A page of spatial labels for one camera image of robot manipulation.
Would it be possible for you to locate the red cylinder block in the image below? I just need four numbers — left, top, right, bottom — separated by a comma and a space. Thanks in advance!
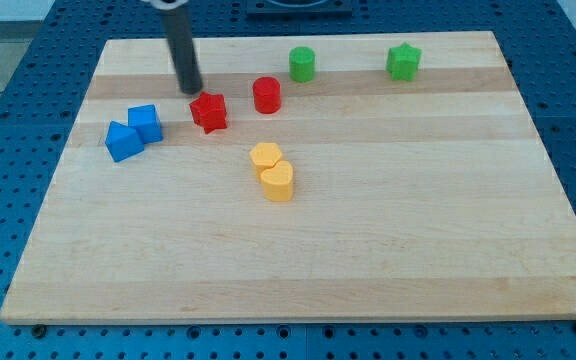
252, 76, 281, 114

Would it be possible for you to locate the yellow heart block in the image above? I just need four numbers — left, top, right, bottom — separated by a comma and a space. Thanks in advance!
260, 160, 294, 202

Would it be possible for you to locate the yellow hexagon block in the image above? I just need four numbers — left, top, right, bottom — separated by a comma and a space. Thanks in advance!
249, 142, 283, 180

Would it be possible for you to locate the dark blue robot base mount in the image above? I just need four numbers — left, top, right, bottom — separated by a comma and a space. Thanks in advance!
244, 0, 353, 18

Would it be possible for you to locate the blue cube block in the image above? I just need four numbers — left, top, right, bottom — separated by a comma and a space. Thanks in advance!
127, 104, 163, 144

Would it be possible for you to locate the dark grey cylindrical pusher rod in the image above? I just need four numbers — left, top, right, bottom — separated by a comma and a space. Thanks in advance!
158, 0, 203, 95

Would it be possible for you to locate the green cylinder block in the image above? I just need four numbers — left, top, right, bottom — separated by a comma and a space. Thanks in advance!
289, 46, 316, 83

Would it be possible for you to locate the green star block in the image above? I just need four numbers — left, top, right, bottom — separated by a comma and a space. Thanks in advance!
386, 42, 422, 81

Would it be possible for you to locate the red star block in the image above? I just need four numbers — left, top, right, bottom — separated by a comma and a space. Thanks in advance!
189, 92, 228, 134

